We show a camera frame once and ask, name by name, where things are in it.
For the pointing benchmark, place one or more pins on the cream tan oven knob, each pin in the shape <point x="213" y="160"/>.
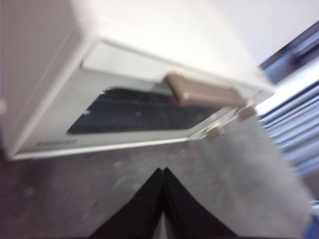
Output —
<point x="246" y="111"/>
<point x="215" y="132"/>

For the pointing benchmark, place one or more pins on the blue white slatted panel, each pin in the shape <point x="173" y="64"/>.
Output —
<point x="299" y="129"/>

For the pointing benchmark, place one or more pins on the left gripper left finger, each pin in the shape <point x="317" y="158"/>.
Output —
<point x="139" y="216"/>

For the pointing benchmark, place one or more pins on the dark blue board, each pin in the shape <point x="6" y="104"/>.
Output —
<point x="294" y="59"/>

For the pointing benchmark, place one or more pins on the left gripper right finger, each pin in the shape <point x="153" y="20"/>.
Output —
<point x="189" y="216"/>

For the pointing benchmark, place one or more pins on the cream Toshiba toaster oven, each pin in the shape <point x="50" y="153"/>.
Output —
<point x="124" y="22"/>

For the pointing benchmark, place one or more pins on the glass-windowed oven door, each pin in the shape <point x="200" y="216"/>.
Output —
<point x="74" y="87"/>

